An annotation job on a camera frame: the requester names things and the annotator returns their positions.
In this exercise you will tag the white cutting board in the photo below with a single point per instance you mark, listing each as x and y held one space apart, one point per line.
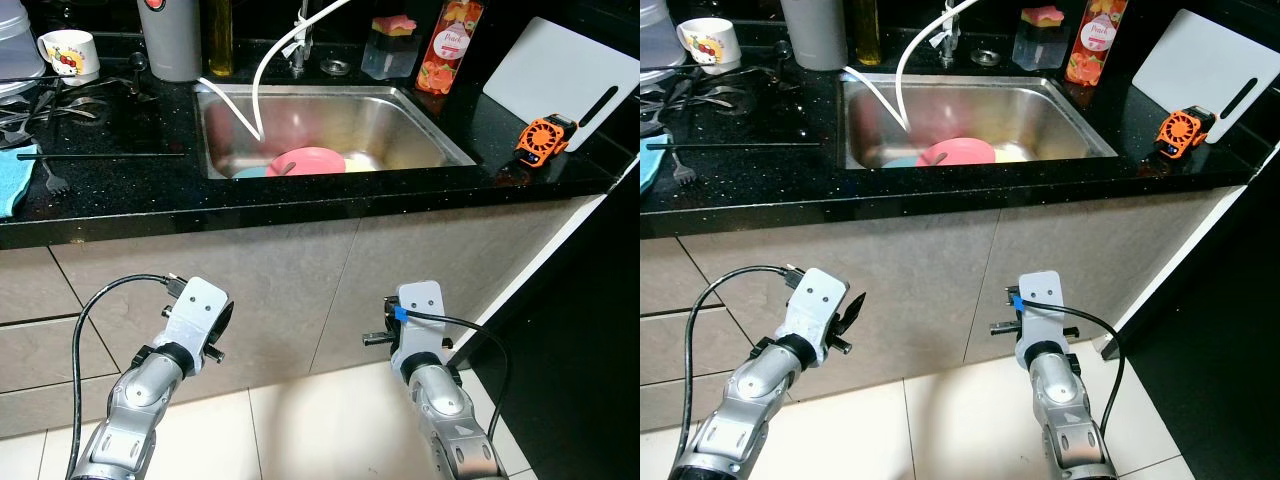
1200 65
560 75

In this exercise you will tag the white lidded plastic container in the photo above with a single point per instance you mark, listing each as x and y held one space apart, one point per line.
18 50
660 40

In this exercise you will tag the pink round plate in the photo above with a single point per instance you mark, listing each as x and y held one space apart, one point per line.
315 160
965 150

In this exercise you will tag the pink yellow sponge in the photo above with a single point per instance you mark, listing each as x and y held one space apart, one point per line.
394 27
1042 16

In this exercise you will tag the teal cloth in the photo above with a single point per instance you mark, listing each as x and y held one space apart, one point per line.
12 180
650 160

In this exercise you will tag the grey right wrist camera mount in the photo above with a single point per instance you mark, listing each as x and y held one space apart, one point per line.
1042 295
420 300

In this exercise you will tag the stainless steel sink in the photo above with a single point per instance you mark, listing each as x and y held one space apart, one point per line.
420 130
1060 120

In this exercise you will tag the grey tumbler with red logo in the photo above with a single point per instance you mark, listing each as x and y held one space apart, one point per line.
170 45
815 35

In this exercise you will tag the white cartoon print mug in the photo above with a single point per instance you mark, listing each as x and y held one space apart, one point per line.
712 45
72 57

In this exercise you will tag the orange black small fan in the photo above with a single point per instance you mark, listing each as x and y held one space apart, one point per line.
1183 133
543 143

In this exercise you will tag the metal fork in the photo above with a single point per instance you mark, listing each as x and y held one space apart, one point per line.
57 183
687 175

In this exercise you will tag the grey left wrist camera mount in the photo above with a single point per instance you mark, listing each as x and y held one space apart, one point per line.
815 300
200 305

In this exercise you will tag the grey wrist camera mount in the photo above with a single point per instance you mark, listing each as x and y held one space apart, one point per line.
200 305
1042 295
420 300
815 300

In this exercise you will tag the peach soap pump bottle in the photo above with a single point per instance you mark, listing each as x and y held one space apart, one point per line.
450 50
1097 45

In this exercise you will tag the yellow oil bottle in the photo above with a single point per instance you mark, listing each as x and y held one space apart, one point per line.
220 45
867 35

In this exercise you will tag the round metal hole cap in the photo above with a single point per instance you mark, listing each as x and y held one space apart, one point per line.
336 67
986 58

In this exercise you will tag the metal spoon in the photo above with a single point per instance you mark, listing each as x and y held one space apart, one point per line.
282 168
935 160

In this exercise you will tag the beige kitchen cabinet front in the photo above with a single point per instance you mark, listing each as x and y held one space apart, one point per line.
950 270
330 280

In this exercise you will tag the black side cabinet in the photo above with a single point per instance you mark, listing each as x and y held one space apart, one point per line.
1210 350

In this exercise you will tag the yellow round plate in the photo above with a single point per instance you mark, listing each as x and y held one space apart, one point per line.
1012 155
362 165

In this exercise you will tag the chrome faucet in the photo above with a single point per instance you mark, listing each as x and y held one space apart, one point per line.
945 55
298 62

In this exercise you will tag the clear plastic sponge container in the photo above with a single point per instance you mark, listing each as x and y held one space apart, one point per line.
388 58
1037 48

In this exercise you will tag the light blue round plate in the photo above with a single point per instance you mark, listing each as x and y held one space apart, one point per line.
900 162
250 172

